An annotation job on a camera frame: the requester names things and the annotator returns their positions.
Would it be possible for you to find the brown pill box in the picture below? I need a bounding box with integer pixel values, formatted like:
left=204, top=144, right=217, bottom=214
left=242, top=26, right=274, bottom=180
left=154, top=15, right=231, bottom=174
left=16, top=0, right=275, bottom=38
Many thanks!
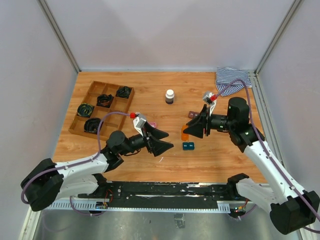
left=188, top=111, right=200, bottom=119

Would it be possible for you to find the striped blue cloth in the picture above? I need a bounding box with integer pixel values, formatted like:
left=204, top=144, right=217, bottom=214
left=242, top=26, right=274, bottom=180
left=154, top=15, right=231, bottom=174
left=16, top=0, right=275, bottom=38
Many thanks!
left=215, top=67, right=252, bottom=97

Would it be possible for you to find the yellow black coiled cable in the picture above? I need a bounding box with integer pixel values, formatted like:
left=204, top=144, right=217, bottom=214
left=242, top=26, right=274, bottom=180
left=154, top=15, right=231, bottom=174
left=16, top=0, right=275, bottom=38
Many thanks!
left=76, top=102, right=95, bottom=118

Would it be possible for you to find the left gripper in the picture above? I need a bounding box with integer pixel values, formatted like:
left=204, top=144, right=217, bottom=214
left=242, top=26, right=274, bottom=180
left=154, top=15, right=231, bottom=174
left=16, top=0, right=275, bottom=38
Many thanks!
left=119, top=121, right=174, bottom=157

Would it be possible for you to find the black coiled cable top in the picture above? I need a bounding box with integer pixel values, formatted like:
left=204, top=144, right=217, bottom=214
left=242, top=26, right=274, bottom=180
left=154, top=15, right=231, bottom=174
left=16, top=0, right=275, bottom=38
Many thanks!
left=115, top=85, right=133, bottom=99

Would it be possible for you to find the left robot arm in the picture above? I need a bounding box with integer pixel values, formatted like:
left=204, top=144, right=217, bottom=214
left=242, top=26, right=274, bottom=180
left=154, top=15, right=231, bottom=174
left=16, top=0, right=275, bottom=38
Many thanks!
left=20, top=124, right=174, bottom=212

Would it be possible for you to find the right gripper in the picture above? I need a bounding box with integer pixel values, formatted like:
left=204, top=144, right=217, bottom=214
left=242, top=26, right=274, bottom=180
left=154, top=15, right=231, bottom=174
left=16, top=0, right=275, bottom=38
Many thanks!
left=183, top=104, right=235, bottom=138

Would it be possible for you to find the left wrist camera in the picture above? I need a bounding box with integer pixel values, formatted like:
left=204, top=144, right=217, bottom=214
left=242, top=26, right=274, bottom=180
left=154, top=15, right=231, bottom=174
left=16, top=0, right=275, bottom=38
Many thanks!
left=133, top=113, right=147, bottom=137

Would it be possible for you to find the teal pill box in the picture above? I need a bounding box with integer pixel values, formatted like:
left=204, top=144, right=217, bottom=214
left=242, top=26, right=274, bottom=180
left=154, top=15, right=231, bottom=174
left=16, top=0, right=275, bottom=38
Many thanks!
left=182, top=142, right=195, bottom=151

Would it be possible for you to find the black coiled cable middle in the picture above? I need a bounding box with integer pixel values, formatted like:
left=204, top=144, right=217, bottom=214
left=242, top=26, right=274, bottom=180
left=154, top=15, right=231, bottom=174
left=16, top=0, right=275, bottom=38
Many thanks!
left=96, top=93, right=114, bottom=108

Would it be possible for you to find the wooden compartment tray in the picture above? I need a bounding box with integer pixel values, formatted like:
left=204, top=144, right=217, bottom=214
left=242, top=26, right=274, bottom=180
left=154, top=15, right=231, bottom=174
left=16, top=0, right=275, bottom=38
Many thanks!
left=68, top=81, right=135, bottom=141

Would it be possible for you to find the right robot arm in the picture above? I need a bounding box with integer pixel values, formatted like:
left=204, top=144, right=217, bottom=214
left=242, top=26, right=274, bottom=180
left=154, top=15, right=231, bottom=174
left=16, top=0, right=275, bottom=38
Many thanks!
left=183, top=95, right=320, bottom=235

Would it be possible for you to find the white cap pill bottle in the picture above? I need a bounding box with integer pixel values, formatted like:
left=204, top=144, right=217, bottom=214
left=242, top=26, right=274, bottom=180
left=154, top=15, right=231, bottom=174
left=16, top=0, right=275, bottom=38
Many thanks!
left=165, top=89, right=175, bottom=105

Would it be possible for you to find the pink pill organizer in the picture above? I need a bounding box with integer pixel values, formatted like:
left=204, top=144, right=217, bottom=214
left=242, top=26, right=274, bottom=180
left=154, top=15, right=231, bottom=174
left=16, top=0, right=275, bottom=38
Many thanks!
left=149, top=122, right=157, bottom=129

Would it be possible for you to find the orange pill box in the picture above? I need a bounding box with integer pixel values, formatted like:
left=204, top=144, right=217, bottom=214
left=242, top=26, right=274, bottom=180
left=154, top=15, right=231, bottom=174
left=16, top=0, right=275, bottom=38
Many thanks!
left=181, top=125, right=189, bottom=142

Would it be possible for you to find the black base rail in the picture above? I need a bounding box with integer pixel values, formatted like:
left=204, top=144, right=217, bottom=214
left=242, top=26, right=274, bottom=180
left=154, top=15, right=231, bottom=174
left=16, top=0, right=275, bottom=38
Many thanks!
left=77, top=181, right=246, bottom=209

